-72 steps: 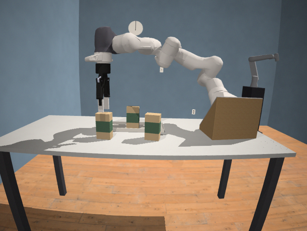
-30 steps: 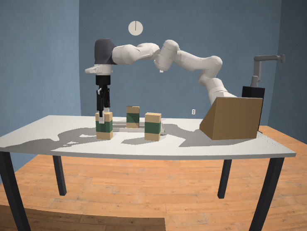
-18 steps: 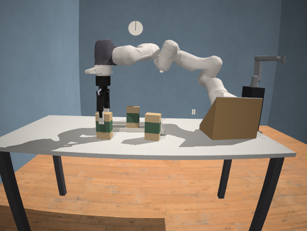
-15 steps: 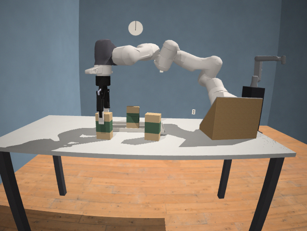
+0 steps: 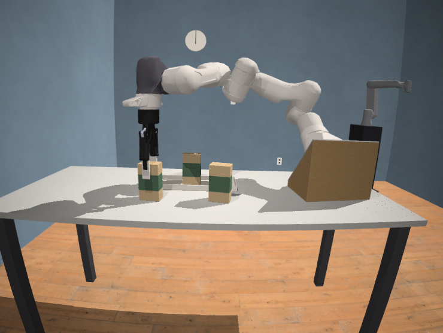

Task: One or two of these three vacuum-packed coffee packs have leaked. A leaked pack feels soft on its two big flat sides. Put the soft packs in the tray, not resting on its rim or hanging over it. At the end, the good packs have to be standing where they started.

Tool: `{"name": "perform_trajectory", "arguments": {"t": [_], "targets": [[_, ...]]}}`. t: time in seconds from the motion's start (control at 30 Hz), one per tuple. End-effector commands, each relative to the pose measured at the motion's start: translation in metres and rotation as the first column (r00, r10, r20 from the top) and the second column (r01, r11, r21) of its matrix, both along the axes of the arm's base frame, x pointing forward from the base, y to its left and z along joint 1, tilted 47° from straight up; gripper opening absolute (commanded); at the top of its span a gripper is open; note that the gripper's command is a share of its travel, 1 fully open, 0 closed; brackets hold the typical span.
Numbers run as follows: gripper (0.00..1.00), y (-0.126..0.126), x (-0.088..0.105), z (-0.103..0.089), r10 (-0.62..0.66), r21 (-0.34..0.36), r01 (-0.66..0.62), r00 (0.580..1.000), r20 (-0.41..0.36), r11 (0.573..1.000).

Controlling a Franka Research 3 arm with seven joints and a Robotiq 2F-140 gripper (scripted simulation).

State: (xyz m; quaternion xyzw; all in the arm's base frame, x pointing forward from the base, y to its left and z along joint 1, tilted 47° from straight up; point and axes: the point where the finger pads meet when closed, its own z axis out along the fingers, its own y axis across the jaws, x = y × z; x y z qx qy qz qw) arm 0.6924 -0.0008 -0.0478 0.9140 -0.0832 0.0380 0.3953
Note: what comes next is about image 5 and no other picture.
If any tan rectangular pack with dark green band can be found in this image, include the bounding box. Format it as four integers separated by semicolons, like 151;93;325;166
138;161;163;201
183;153;201;185
208;162;233;204

